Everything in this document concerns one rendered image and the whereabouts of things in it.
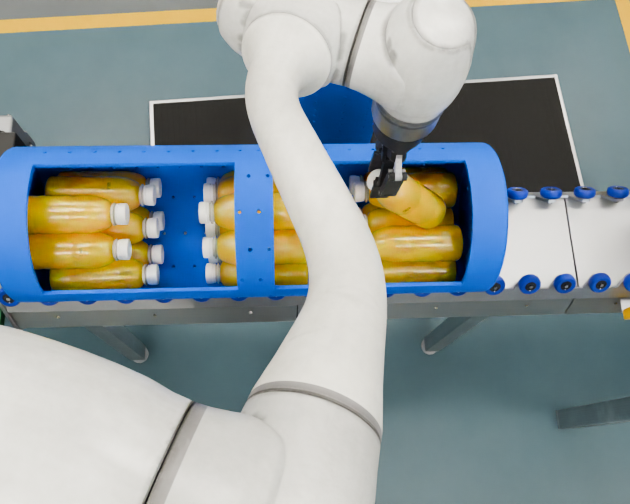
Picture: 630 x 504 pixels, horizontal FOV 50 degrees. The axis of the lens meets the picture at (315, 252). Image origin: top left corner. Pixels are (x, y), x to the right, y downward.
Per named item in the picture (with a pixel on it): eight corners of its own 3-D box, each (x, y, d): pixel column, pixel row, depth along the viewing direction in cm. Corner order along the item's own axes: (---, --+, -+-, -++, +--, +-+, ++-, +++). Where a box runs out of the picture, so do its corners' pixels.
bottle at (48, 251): (27, 230, 125) (124, 228, 126) (29, 266, 126) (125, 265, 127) (12, 234, 118) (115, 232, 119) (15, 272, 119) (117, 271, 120)
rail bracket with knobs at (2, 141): (29, 190, 147) (12, 170, 137) (-5, 190, 147) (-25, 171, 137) (33, 148, 150) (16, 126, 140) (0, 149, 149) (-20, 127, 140)
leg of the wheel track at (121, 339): (148, 362, 226) (102, 326, 166) (130, 363, 226) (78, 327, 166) (149, 345, 228) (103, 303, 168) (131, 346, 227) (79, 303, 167)
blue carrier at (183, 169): (470, 304, 140) (518, 271, 113) (38, 315, 134) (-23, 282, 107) (458, 176, 148) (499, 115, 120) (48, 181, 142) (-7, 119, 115)
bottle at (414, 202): (409, 207, 129) (358, 177, 115) (439, 187, 126) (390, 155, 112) (422, 237, 125) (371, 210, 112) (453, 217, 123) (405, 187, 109)
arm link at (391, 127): (444, 59, 86) (434, 84, 91) (373, 59, 85) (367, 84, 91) (451, 124, 83) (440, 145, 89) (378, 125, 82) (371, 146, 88)
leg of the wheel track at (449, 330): (438, 354, 232) (494, 316, 172) (421, 354, 232) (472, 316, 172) (436, 337, 234) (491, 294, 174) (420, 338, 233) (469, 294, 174)
